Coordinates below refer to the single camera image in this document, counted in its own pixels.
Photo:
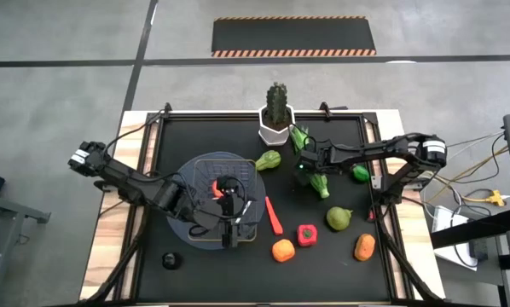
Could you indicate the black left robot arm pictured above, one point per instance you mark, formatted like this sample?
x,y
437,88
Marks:
x,y
131,183

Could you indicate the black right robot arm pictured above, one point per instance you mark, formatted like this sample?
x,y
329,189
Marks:
x,y
387,149

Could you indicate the long red chili pepper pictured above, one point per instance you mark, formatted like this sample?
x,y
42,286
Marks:
x,y
274,215

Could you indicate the black ball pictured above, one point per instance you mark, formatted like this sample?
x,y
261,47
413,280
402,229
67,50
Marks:
x,y
172,261

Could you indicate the white hexagonal plant pot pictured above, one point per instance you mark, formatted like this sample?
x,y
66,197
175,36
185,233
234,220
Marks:
x,y
276,137

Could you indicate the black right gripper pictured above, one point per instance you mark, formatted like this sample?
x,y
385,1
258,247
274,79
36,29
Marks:
x,y
317,160

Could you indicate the green leafy vegetable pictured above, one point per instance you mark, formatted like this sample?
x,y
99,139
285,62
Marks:
x,y
321,187

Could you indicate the dark green cactus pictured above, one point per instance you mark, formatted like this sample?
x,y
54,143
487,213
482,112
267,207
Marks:
x,y
277,102

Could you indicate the green pear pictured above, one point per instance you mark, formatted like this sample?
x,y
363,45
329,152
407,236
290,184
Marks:
x,y
338,218

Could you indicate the green lime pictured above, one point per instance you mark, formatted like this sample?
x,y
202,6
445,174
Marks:
x,y
361,174

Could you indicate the red bell pepper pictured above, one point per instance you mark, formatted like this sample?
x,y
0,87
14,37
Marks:
x,y
307,235

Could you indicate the grey metal desk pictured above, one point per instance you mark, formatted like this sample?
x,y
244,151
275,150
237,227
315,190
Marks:
x,y
7,205

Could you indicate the oval orange fruit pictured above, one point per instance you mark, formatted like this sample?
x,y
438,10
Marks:
x,y
364,247

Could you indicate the round orange fruit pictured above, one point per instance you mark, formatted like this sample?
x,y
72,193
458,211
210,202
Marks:
x,y
283,250

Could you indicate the light green chayote squash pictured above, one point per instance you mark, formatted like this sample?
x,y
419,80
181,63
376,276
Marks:
x,y
268,160

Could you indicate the black hazard-striped floor mat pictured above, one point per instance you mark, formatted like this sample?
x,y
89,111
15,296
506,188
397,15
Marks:
x,y
293,36

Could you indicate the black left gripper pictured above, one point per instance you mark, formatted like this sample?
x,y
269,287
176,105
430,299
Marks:
x,y
231,211

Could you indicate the pinkish red round fruit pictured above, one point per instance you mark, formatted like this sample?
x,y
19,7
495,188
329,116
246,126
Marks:
x,y
216,189

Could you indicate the white box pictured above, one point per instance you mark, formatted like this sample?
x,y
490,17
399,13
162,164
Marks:
x,y
449,221

